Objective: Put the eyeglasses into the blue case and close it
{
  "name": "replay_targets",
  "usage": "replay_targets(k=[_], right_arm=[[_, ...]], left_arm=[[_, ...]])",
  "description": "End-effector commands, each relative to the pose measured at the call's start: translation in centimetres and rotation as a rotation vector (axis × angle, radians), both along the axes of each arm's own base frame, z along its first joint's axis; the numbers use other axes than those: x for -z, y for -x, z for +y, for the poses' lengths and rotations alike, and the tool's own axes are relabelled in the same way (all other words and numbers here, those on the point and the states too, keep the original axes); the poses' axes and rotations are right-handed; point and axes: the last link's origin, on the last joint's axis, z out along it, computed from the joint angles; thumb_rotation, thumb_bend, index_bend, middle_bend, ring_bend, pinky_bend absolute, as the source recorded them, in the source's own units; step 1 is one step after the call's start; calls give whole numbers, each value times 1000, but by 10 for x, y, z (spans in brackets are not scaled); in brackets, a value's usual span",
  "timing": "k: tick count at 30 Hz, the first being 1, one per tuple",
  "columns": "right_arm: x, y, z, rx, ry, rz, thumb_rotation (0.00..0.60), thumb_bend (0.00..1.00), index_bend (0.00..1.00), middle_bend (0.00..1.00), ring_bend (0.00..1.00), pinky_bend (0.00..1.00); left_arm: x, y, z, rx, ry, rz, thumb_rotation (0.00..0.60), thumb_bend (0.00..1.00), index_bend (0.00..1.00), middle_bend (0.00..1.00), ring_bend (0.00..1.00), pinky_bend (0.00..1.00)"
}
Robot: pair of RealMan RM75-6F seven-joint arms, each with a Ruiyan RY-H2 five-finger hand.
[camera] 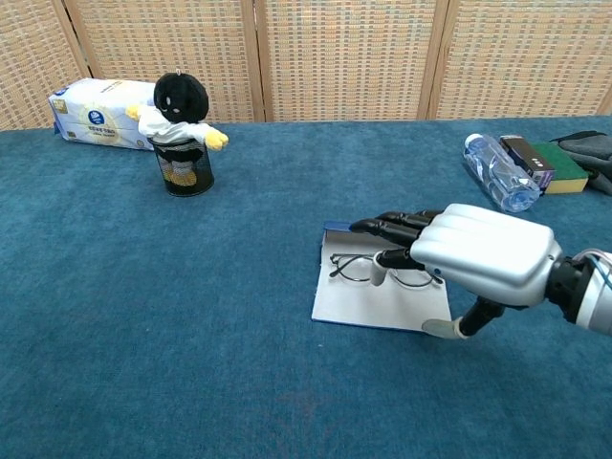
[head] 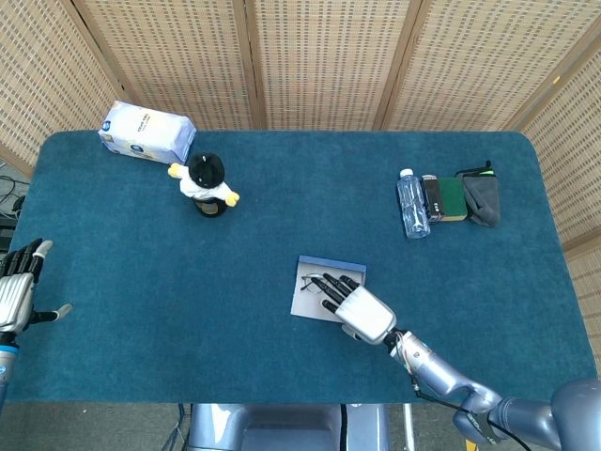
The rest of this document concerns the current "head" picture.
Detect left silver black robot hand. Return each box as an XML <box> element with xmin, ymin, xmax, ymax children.
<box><xmin>0</xmin><ymin>238</ymin><xmax>74</xmax><ymax>335</ymax></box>

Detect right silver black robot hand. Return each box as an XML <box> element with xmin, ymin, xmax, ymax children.
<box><xmin>307</xmin><ymin>272</ymin><xmax>398</xmax><ymax>346</ymax></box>

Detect blue glasses case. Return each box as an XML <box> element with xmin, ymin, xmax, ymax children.
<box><xmin>289</xmin><ymin>255</ymin><xmax>367</xmax><ymax>323</ymax></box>

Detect black wire eyeglasses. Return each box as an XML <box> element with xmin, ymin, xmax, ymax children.
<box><xmin>300</xmin><ymin>272</ymin><xmax>330</xmax><ymax>295</ymax></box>

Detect clear plastic water bottle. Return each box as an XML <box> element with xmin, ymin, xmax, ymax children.
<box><xmin>396</xmin><ymin>168</ymin><xmax>432</xmax><ymax>241</ymax></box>

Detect small black box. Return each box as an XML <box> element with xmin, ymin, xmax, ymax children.
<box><xmin>421</xmin><ymin>175</ymin><xmax>445</xmax><ymax>225</ymax></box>

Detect green hardcover book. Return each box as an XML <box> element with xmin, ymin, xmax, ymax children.
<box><xmin>437</xmin><ymin>176</ymin><xmax>470</xmax><ymax>223</ymax></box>

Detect blue-grey robot torso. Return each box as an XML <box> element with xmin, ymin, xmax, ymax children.
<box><xmin>187</xmin><ymin>402</ymin><xmax>391</xmax><ymax>451</ymax></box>

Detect grey folded cloth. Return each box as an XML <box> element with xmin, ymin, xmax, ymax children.
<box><xmin>455</xmin><ymin>160</ymin><xmax>501</xmax><ymax>227</ymax></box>

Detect blue felt table mat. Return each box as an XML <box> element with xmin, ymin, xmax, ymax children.
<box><xmin>0</xmin><ymin>130</ymin><xmax>600</xmax><ymax>404</ymax></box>

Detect black mesh pen holder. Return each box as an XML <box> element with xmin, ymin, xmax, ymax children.
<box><xmin>194</xmin><ymin>199</ymin><xmax>225</xmax><ymax>219</ymax></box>

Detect white tissue pack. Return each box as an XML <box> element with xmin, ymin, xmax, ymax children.
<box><xmin>97</xmin><ymin>100</ymin><xmax>197</xmax><ymax>165</ymax></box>

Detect black plush doll white shirt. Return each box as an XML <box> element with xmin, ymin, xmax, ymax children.
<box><xmin>167</xmin><ymin>152</ymin><xmax>240</xmax><ymax>208</ymax></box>

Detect woven bamboo folding screen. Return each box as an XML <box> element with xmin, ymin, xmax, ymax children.
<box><xmin>0</xmin><ymin>0</ymin><xmax>601</xmax><ymax>253</ymax></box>

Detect black floor cables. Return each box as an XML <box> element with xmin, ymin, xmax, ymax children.
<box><xmin>0</xmin><ymin>174</ymin><xmax>27</xmax><ymax>229</ymax></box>

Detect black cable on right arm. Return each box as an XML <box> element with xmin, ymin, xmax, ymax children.
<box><xmin>412</xmin><ymin>384</ymin><xmax>532</xmax><ymax>451</ymax></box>

